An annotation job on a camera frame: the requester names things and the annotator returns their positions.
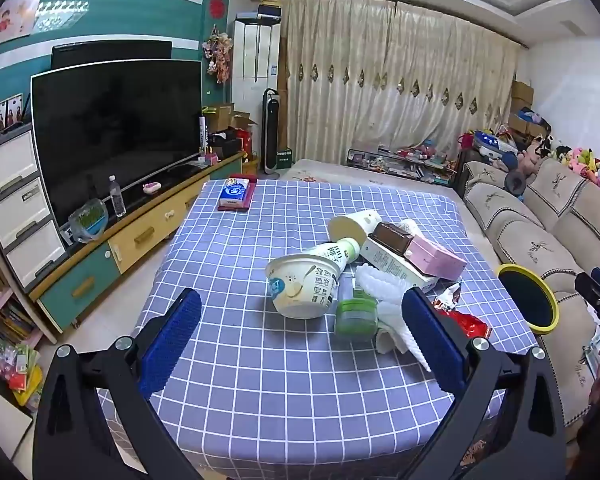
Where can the hanging artificial flowers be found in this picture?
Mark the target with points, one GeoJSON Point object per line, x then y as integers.
{"type": "Point", "coordinates": [219, 55]}

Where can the red canister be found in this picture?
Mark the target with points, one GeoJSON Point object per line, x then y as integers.
{"type": "Point", "coordinates": [244, 140]}

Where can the red round wall ornament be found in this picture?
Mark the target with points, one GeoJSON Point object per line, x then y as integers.
{"type": "Point", "coordinates": [217, 6]}

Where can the cartoon wall poster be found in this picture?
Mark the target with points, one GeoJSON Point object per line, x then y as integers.
{"type": "Point", "coordinates": [12, 20]}

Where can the blue tissue pack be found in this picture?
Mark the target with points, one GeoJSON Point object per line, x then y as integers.
{"type": "Point", "coordinates": [232, 194]}

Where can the black tower fan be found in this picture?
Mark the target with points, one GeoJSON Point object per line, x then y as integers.
{"type": "Point", "coordinates": [271, 130]}

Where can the beige sofa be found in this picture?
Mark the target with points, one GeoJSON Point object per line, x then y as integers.
{"type": "Point", "coordinates": [530, 230]}

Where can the white plastic drawer unit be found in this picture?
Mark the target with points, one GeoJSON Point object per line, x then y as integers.
{"type": "Point", "coordinates": [15, 210]}

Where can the pink box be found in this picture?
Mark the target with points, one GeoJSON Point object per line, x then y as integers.
{"type": "Point", "coordinates": [437, 259]}

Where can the blue checked tablecloth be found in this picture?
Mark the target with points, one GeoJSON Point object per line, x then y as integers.
{"type": "Point", "coordinates": [280, 385]}

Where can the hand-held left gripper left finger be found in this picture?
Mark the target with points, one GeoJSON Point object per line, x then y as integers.
{"type": "Point", "coordinates": [172, 340]}

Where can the dark red tray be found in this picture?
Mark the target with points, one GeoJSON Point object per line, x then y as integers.
{"type": "Point", "coordinates": [252, 192]}

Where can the red snack wrapper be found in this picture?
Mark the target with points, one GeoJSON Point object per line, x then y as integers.
{"type": "Point", "coordinates": [472, 327]}

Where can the stacked cardboard boxes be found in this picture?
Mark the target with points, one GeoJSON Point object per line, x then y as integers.
{"type": "Point", "coordinates": [521, 95]}

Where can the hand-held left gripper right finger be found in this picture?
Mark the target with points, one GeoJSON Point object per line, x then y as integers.
{"type": "Point", "coordinates": [432, 340]}

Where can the white standing air conditioner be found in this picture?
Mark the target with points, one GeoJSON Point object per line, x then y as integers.
{"type": "Point", "coordinates": [255, 60]}

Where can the standing photo frames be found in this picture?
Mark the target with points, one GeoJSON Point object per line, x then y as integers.
{"type": "Point", "coordinates": [2, 117]}

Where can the green lidded plastic jar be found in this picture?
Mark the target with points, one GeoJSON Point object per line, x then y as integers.
{"type": "Point", "coordinates": [356, 317]}

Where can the large curved television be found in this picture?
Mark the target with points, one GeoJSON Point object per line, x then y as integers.
{"type": "Point", "coordinates": [115, 125]}

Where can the small pink gadget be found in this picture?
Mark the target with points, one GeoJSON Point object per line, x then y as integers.
{"type": "Point", "coordinates": [151, 188]}

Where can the grey round cushion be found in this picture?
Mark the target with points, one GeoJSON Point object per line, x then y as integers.
{"type": "Point", "coordinates": [516, 181]}

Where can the black flat monitor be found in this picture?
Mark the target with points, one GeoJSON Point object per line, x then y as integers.
{"type": "Point", "coordinates": [110, 54]}

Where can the row of plush toys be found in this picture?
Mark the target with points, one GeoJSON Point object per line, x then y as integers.
{"type": "Point", "coordinates": [587, 165]}

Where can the white paper bowl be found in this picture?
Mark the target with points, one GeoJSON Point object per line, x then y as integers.
{"type": "Point", "coordinates": [300, 285]}

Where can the clear plastic packet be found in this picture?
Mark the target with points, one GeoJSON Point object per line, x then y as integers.
{"type": "Point", "coordinates": [594, 355]}

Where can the yellow waste basket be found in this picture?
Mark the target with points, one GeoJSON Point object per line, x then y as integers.
{"type": "Point", "coordinates": [252, 165]}

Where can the white bottle with green cap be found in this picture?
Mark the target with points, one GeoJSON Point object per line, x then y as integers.
{"type": "Point", "coordinates": [337, 254]}

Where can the shelf of books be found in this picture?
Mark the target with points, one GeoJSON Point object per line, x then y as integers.
{"type": "Point", "coordinates": [5, 325]}

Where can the cream patterned curtain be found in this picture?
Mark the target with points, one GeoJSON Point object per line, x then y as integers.
{"type": "Point", "coordinates": [380, 85]}

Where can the brown box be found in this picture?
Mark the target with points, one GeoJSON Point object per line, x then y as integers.
{"type": "Point", "coordinates": [391, 237]}

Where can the yellow and green television cabinet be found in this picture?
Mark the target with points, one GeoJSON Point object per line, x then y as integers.
{"type": "Point", "coordinates": [140, 232]}

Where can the glittery wall decal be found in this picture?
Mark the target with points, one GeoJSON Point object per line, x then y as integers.
{"type": "Point", "coordinates": [60, 15]}

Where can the white carton box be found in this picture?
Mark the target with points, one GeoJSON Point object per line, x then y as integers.
{"type": "Point", "coordinates": [387, 265]}

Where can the cluttered glass coffee table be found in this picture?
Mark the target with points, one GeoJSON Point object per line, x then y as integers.
{"type": "Point", "coordinates": [405, 160]}

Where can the clear bag with green contents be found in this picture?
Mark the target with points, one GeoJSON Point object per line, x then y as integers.
{"type": "Point", "coordinates": [87, 220]}

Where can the clear water bottle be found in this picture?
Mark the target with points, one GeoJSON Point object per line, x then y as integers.
{"type": "Point", "coordinates": [116, 200]}

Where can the open cardboard boxes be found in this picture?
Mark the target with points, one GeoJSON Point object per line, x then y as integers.
{"type": "Point", "coordinates": [225, 115]}

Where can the black box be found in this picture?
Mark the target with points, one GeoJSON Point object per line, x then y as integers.
{"type": "Point", "coordinates": [270, 10]}

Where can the black bin with yellow rim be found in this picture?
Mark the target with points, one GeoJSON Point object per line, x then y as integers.
{"type": "Point", "coordinates": [532, 300]}

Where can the silver foil wrapper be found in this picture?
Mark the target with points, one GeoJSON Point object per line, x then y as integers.
{"type": "Point", "coordinates": [447, 297]}

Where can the white upright tube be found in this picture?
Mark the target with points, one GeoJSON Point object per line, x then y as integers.
{"type": "Point", "coordinates": [202, 135]}

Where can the cream paper cup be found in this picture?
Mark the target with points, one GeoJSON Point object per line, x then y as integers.
{"type": "Point", "coordinates": [352, 222]}

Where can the patterned rug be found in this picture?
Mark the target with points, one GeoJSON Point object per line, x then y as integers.
{"type": "Point", "coordinates": [480, 445]}

